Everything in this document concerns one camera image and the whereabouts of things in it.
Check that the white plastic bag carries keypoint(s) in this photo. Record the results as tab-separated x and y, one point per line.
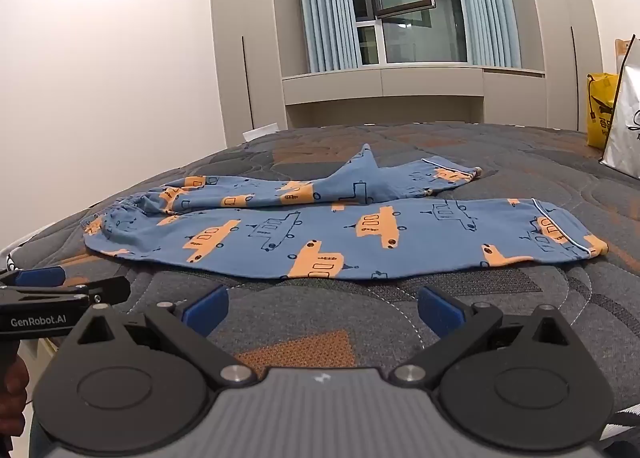
625	128

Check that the person's left hand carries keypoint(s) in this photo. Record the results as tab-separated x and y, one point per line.
12	385

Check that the blue pants with orange cars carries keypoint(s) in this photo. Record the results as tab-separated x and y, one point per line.
320	238

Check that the grey orange quilted bedspread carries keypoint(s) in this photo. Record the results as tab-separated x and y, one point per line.
500	163

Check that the beige tall wardrobe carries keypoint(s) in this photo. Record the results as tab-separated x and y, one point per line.
560	38
250	38

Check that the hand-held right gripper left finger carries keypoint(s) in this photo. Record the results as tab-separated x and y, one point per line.
207	309

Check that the beige window ledge cabinet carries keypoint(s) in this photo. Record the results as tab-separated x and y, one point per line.
385	88

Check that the yellow shopping bag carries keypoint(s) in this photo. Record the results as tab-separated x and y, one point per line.
600	113

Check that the light blue curtain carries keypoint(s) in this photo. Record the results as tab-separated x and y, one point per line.
327	3
487	3

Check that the white flat object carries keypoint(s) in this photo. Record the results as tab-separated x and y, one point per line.
260	132

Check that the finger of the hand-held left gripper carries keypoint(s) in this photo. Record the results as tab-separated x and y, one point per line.
42	276
110	290

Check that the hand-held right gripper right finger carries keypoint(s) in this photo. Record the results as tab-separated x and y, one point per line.
436	310

